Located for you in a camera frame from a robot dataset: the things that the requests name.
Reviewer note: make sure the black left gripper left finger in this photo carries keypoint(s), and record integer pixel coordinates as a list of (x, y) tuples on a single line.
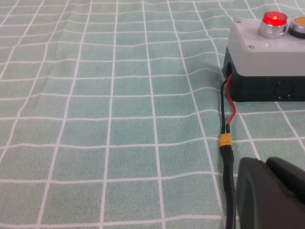
[(255, 198)]

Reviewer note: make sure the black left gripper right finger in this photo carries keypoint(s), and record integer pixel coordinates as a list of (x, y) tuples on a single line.
[(290, 181)]

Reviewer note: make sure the grey black button control box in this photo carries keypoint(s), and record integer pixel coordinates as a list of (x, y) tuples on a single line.
[(252, 64)]

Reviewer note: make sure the yellow round push button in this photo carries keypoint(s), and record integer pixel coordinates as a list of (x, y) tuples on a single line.
[(299, 23)]

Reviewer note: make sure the red illuminated push button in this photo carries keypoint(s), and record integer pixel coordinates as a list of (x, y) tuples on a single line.
[(274, 21)]

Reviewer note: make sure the small silver lid screw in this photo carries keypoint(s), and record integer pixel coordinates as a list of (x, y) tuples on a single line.
[(250, 47)]

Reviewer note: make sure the green white checked tablecloth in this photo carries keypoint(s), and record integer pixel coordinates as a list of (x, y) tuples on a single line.
[(107, 119)]

